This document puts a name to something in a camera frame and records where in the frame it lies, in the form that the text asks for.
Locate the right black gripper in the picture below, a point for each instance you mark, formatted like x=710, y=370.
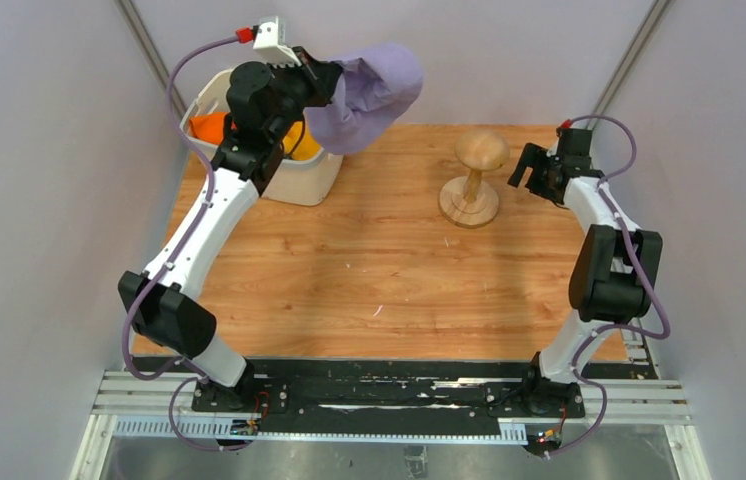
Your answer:
x=533, y=158

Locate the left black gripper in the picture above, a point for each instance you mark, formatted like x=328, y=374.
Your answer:
x=320, y=78

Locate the yellow bucket hat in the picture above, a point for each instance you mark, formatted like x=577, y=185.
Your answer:
x=299, y=144

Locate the wooden hat stand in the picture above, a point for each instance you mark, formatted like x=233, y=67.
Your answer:
x=469, y=201

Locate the white plastic basket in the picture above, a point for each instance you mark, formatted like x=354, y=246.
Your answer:
x=300, y=182

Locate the purple bucket hat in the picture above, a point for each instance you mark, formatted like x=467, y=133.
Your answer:
x=378, y=84

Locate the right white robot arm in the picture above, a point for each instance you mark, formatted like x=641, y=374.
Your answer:
x=612, y=276

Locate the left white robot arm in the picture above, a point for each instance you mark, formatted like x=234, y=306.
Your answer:
x=162, y=301

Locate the orange bucket hat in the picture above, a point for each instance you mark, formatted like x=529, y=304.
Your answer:
x=208, y=128

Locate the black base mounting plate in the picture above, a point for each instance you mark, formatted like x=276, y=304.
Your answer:
x=380, y=397

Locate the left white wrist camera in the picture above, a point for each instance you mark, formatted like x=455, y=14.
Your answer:
x=269, y=43

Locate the aluminium frame rail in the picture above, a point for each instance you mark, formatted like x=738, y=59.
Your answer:
x=134, y=408

